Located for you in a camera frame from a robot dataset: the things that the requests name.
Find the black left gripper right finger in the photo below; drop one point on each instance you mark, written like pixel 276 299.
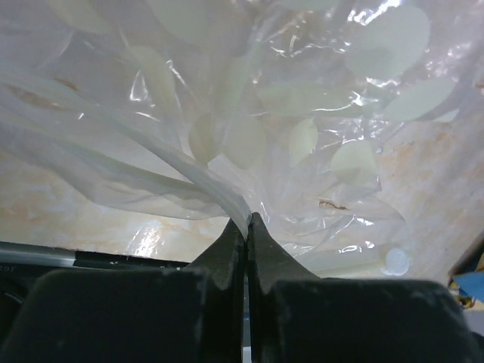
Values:
pixel 296 316

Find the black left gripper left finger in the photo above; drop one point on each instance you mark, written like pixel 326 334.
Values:
pixel 75 306

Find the clear dotted zip top bag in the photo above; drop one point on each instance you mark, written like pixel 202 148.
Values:
pixel 354 128

